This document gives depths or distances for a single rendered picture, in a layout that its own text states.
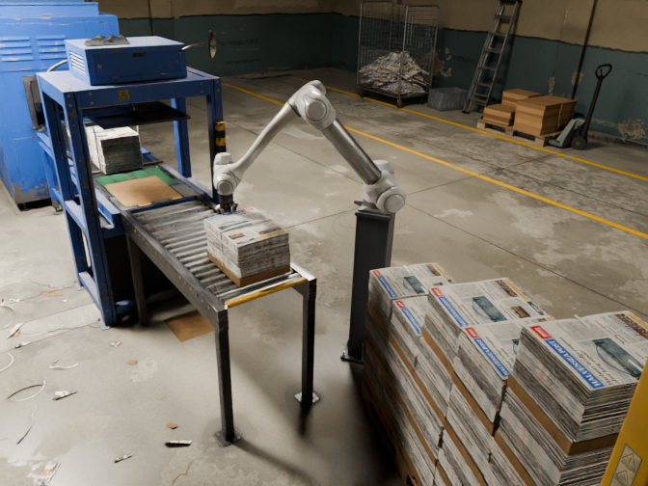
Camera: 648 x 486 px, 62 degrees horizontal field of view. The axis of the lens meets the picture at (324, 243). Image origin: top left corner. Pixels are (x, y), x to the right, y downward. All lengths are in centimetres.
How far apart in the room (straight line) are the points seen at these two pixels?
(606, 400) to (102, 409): 256
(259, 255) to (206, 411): 101
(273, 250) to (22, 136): 360
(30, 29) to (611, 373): 516
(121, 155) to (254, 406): 214
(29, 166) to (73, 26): 135
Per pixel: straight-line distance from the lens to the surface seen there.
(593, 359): 163
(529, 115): 864
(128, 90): 347
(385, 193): 271
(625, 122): 917
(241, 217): 284
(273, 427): 307
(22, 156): 583
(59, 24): 571
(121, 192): 394
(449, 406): 221
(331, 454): 295
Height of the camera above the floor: 218
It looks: 27 degrees down
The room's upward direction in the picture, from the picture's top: 2 degrees clockwise
